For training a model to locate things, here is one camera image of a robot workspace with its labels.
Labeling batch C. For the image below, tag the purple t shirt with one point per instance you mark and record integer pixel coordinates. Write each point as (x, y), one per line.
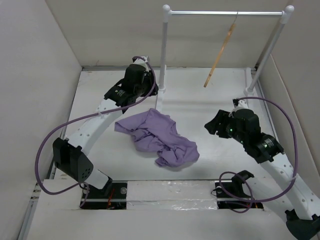
(154, 132)

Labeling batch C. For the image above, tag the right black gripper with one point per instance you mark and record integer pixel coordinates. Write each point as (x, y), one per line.
(221, 116)

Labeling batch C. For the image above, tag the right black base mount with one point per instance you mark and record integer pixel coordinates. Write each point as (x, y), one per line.
(235, 187)

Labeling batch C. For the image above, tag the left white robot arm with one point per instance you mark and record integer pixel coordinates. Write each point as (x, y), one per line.
(70, 155)

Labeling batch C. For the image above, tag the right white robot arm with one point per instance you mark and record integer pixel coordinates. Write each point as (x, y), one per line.
(297, 205)

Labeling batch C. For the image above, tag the white clothes rack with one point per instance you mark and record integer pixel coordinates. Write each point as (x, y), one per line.
(284, 16)

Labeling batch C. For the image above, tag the wooden clothes hanger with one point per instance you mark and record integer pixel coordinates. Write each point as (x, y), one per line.
(225, 42)

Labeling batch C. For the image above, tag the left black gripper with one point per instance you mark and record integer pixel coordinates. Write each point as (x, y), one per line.
(149, 77)

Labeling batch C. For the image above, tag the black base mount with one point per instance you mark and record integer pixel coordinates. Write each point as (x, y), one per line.
(235, 187)
(115, 199)

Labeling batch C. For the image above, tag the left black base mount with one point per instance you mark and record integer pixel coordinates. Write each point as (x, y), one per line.
(115, 199)

